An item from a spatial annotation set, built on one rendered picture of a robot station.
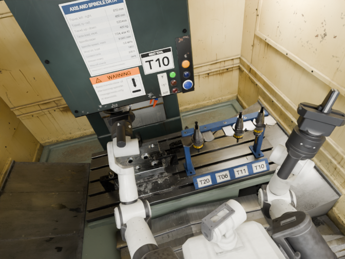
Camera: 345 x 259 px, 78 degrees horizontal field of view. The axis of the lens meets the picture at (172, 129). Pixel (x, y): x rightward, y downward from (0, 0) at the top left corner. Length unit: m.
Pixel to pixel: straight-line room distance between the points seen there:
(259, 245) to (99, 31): 0.73
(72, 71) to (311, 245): 0.83
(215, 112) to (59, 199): 1.55
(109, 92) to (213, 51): 1.34
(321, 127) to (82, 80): 0.71
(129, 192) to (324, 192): 1.07
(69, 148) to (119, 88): 1.63
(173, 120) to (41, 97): 1.10
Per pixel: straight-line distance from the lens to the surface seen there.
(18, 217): 1.80
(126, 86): 0.74
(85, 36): 0.68
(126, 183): 0.87
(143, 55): 0.70
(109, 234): 1.61
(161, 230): 1.36
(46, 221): 1.74
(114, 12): 0.66
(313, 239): 0.75
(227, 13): 1.89
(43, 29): 0.70
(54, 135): 2.35
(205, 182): 1.27
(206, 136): 1.09
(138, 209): 0.87
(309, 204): 1.47
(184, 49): 0.71
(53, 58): 0.72
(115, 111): 0.95
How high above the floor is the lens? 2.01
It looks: 44 degrees down
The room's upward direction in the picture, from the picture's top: 11 degrees counter-clockwise
